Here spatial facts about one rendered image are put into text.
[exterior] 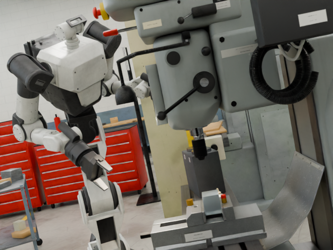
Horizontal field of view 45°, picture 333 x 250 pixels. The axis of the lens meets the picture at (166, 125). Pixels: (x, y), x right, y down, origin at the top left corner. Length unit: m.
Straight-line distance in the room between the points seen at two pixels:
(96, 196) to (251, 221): 0.87
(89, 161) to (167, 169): 1.71
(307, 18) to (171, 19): 0.43
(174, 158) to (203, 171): 1.43
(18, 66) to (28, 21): 9.50
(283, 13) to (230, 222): 0.62
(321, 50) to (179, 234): 0.70
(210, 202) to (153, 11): 0.62
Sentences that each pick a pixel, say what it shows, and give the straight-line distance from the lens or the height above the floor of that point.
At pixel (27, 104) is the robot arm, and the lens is 1.77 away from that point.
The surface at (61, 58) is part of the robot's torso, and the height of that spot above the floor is 1.66.
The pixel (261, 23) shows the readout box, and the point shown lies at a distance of 1.09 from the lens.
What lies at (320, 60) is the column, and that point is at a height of 1.45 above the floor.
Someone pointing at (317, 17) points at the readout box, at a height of 1.56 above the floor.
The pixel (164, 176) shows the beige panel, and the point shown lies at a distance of 3.22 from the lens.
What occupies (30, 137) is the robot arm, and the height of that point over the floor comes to 1.37.
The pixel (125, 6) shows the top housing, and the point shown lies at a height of 1.73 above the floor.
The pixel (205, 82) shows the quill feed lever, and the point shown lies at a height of 1.45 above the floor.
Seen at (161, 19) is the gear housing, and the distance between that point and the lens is 1.32.
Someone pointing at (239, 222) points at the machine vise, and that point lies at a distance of 1.28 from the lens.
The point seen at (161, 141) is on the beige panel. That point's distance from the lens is 3.17.
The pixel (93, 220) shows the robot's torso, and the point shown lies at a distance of 1.98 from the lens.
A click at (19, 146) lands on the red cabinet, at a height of 1.05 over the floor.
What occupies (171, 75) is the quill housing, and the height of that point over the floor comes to 1.50.
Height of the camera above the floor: 1.46
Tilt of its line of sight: 5 degrees down
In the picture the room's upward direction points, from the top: 11 degrees counter-clockwise
